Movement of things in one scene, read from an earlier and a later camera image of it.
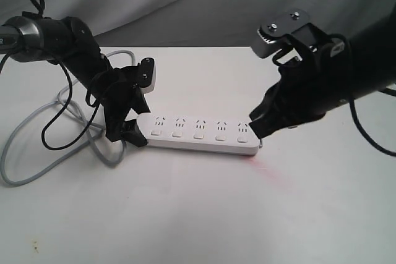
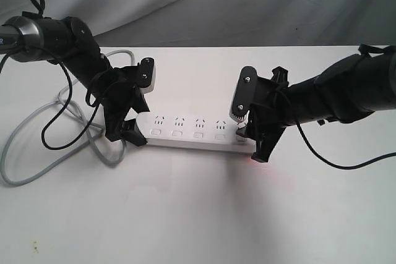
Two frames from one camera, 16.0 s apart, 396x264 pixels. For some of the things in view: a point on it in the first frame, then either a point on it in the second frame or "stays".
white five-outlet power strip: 218,133 stays
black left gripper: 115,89 stays
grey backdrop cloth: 200,7 stays
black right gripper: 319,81 → 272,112
